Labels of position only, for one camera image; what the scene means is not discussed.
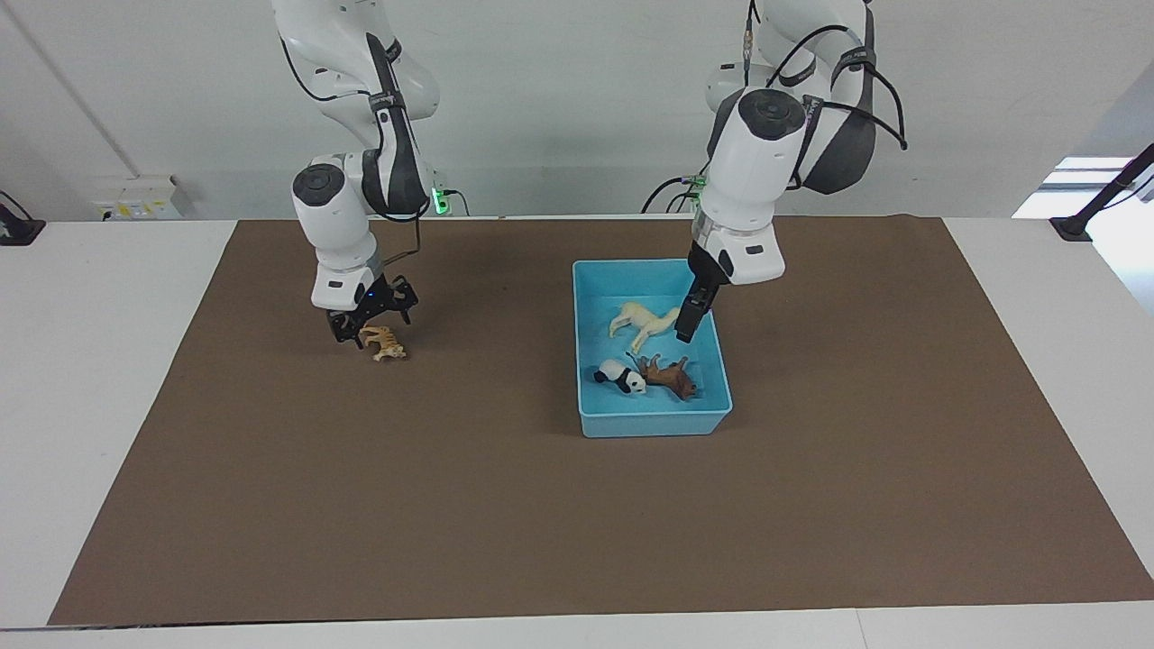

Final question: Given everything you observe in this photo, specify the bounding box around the orange striped tiger toy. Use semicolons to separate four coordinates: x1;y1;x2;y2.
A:
359;326;408;363

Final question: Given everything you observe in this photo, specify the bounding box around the cream horse toy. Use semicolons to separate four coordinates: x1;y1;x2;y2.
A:
609;302;683;355

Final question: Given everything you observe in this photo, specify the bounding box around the brown lion toy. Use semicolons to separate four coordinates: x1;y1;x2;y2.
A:
628;353;700;401

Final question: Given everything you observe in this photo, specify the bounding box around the black and white panda toy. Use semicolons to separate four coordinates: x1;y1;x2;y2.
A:
592;359;648;396

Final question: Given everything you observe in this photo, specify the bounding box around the light blue storage box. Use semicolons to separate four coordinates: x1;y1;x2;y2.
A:
572;259;734;439

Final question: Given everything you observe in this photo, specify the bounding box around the brown table mat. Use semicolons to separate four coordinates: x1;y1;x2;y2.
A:
47;215;1154;627

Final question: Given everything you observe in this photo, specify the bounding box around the black stand base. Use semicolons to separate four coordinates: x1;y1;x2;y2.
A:
0;191;47;247

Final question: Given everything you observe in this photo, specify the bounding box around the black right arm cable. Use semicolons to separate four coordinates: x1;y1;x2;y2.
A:
278;36;425;271

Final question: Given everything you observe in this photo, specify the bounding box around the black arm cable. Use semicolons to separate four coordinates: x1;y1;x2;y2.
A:
744;0;909;152
278;36;425;271

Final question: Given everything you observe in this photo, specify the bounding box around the black base cable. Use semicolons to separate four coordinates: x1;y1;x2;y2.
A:
641;175;701;215

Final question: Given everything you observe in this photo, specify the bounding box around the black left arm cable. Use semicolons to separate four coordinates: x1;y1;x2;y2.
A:
744;0;909;152

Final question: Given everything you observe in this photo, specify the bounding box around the white wall outlet box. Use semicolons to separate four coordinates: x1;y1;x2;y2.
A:
90;175;187;221

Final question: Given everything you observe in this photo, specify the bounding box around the white wall conduit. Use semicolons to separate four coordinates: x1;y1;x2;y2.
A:
9;0;143;178

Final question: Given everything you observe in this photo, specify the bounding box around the black camera stand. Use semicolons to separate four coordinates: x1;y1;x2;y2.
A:
1049;142;1154;242

